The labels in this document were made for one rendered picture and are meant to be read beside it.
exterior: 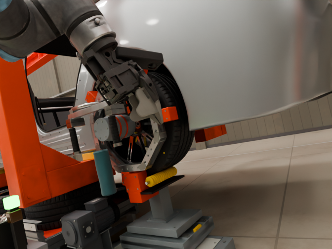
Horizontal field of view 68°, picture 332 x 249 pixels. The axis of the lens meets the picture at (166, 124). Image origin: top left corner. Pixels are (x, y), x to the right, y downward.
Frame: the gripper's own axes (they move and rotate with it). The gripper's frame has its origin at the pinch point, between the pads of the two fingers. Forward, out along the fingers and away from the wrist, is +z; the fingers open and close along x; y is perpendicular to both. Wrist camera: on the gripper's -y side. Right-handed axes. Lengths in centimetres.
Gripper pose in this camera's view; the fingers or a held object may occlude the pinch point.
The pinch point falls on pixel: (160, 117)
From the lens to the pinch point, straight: 55.9
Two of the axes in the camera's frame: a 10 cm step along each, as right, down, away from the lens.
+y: -6.5, 5.1, -5.7
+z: 5.8, 8.1, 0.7
